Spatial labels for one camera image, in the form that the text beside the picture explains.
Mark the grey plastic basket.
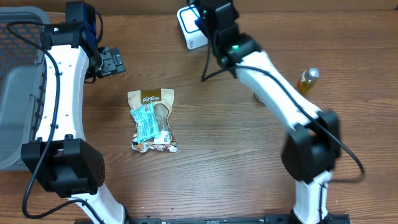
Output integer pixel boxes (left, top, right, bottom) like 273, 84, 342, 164
1, 6, 50, 171

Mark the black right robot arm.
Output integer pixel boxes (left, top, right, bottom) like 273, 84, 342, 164
189, 0, 341, 223

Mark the brown snack pouch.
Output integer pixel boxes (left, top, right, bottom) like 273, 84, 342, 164
127, 88, 177, 153

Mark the green lid jar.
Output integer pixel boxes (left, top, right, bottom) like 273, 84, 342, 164
254, 94, 264, 104

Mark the teal snack packet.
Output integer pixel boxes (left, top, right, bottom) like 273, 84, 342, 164
131, 102, 160, 143

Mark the white barcode scanner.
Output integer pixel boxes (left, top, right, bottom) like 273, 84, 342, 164
177, 4, 208, 50

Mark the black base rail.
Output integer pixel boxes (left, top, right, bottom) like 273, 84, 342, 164
74, 212, 352, 224

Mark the yellow dish soap bottle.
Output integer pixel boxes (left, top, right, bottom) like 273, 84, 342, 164
296, 67, 320, 96

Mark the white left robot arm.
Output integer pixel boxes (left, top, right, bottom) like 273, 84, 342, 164
21, 1, 129, 223

